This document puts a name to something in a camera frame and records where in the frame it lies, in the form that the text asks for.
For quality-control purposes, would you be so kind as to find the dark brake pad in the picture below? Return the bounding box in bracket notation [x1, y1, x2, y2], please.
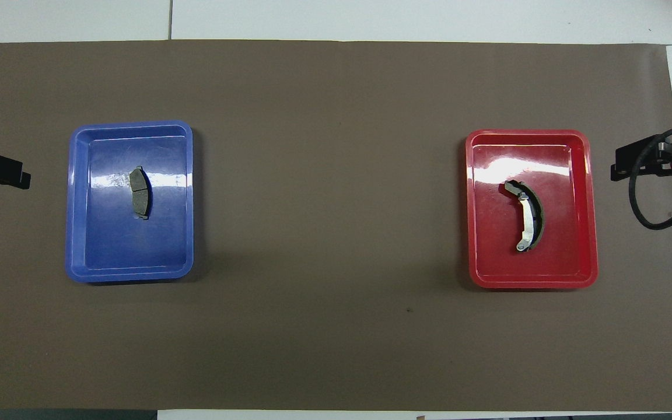
[129, 166, 153, 221]

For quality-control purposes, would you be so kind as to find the red plastic tray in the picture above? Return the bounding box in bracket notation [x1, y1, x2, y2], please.
[465, 129, 599, 289]

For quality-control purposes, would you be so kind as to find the blue plastic tray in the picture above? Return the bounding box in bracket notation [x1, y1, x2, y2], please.
[65, 120, 195, 284]

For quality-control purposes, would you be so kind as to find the brown table mat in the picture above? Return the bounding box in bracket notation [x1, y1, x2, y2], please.
[0, 39, 672, 412]

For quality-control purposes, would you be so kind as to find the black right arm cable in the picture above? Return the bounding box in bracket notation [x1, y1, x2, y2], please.
[629, 124, 672, 230]

